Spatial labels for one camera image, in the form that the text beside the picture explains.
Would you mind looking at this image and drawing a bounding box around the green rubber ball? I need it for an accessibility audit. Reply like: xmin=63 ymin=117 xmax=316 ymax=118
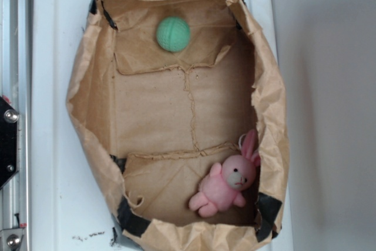
xmin=156 ymin=16 xmax=190 ymax=52

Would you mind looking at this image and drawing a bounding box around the brown paper lined box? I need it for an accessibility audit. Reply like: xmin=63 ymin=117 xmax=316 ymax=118
xmin=66 ymin=0 xmax=289 ymax=250

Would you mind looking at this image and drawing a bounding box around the pink plush bunny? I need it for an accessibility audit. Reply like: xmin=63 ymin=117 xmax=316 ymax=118
xmin=188 ymin=129 xmax=261 ymax=217

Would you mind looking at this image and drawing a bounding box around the black mounting bracket plate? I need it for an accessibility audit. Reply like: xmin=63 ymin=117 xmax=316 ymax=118
xmin=0 ymin=96 xmax=19 ymax=189

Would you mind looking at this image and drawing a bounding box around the aluminium frame rail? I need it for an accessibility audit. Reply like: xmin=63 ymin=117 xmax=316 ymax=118
xmin=1 ymin=0 xmax=33 ymax=250

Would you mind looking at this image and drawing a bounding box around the silver corner bracket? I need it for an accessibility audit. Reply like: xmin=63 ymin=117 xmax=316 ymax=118
xmin=1 ymin=228 xmax=25 ymax=251

